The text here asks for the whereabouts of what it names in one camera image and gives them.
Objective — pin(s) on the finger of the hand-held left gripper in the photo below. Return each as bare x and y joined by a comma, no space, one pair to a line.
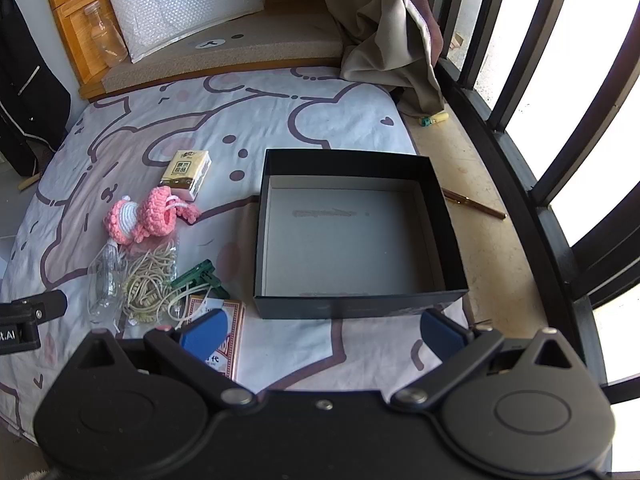
45,305

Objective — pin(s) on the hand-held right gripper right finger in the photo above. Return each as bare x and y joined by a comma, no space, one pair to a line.
440,332

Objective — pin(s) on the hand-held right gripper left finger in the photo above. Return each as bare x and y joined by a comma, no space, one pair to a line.
205,331

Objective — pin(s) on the red playing card box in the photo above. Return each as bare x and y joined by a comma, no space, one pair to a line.
232,320

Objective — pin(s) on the green plastic clip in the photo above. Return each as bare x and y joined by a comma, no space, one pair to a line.
197,275

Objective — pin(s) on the pink crochet doll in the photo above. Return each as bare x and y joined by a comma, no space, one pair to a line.
155,207

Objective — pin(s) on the black cardboard box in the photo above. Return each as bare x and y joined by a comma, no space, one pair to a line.
350,230

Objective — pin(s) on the yellow tissue pack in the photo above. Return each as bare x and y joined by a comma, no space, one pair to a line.
185,172

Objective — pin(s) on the wooden stick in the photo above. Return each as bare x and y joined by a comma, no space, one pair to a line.
30,182

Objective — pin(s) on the brown pen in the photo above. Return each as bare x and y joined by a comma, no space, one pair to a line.
475,203

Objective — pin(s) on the wooden window ledge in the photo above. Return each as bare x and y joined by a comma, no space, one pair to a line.
450,155

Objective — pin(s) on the black window railing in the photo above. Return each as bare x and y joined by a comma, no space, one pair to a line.
507,160

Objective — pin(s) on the printed bedsheet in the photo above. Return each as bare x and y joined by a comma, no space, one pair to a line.
125,125

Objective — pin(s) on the yellow highlighter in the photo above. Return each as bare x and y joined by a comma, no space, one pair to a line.
435,119

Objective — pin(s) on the black bag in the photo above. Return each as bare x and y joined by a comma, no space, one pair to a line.
25,85

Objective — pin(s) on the clear glass jar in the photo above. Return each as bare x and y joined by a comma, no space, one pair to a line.
105,35

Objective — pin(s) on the beige cushion mat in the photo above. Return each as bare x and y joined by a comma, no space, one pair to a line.
260,35

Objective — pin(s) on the beige curtain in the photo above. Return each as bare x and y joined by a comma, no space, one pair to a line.
380,35

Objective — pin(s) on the white bubble wrap mailer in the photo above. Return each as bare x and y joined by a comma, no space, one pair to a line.
175,5

